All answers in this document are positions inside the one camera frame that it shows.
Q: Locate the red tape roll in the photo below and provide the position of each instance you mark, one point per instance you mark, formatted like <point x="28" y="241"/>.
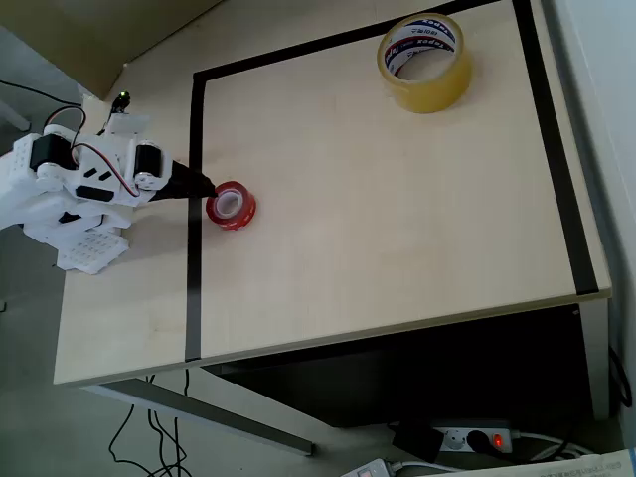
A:
<point x="243" y="218"/>

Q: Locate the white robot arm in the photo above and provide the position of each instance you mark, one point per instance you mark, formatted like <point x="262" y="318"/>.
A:
<point x="15" y="189"/>

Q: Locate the yellow packing tape roll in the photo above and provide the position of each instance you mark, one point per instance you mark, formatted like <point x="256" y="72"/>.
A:
<point x="437" y="97"/>

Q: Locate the grey table foot beam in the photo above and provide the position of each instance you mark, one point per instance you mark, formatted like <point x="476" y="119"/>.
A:
<point x="208" y="410"/>

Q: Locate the small white power strip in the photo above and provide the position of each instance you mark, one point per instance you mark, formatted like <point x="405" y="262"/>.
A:
<point x="367" y="469"/>

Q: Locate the black power adapter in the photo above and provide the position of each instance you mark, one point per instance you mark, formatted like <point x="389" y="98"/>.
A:
<point x="417" y="442"/>

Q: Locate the round black plug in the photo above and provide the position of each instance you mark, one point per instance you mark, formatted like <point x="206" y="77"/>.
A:
<point x="478" y="441"/>

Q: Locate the grey table leg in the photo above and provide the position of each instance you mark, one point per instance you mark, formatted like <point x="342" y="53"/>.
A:
<point x="596" y="358"/>

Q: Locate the white paper sheet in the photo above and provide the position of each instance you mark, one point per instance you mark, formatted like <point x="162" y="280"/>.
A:
<point x="571" y="467"/>

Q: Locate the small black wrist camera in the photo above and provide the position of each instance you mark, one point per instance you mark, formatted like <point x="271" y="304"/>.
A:
<point x="120" y="102"/>

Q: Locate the white perforated base plate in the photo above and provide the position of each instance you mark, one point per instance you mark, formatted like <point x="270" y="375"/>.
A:
<point x="92" y="251"/>

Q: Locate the white power strip red switch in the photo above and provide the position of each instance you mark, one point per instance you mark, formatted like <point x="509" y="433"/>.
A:
<point x="454" y="441"/>

